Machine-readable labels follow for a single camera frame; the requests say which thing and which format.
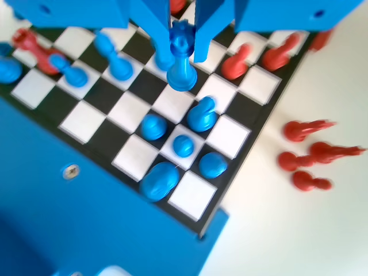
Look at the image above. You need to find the silver base plate screw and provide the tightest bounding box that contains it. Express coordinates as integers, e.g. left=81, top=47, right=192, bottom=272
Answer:
left=62, top=163, right=80, bottom=181

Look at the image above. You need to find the blue arm base plate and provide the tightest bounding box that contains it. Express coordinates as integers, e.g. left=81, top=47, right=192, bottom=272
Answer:
left=0, top=96, right=230, bottom=276

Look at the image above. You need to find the red chess pawn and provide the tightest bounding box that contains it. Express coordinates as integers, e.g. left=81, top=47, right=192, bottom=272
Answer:
left=260, top=32, right=302, bottom=72
left=277, top=151, right=316, bottom=173
left=220, top=43, right=251, bottom=81
left=292, top=170, right=334, bottom=193

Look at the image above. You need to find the red chess rook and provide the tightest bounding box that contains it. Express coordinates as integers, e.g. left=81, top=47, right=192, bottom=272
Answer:
left=11, top=28, right=63, bottom=76

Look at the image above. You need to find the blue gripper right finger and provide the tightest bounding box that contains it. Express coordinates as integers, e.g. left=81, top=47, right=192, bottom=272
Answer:
left=194, top=0, right=357, bottom=63

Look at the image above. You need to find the blue chess queen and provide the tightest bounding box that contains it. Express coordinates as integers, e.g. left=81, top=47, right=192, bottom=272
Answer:
left=166, top=19, right=198, bottom=92

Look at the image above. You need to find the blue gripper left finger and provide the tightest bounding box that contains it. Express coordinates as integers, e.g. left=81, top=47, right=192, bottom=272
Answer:
left=5, top=0, right=173, bottom=63

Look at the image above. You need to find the black and white chessboard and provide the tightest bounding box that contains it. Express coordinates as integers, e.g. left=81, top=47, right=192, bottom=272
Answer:
left=0, top=0, right=313, bottom=236

